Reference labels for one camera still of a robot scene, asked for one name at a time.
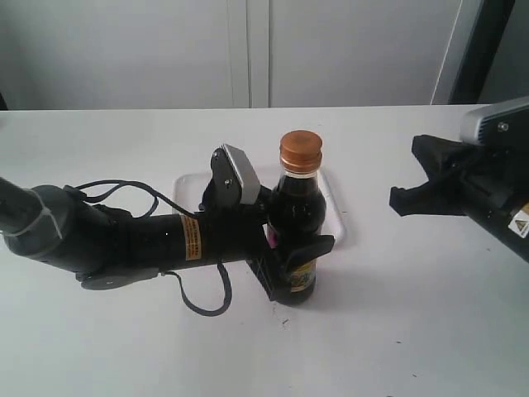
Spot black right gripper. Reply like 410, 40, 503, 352
389, 119, 528, 217

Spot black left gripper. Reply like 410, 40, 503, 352
199, 181, 334, 302

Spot dark soy sauce bottle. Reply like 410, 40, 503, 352
264, 131, 331, 307

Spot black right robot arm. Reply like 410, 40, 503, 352
389, 135, 528, 261

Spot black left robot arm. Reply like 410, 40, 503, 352
1, 180, 335, 300

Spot white rectangular plastic tray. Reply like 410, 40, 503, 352
172, 166, 346, 265

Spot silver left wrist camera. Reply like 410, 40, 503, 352
211, 144, 260, 208

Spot dark door frame post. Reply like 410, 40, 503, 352
448, 0, 516, 105

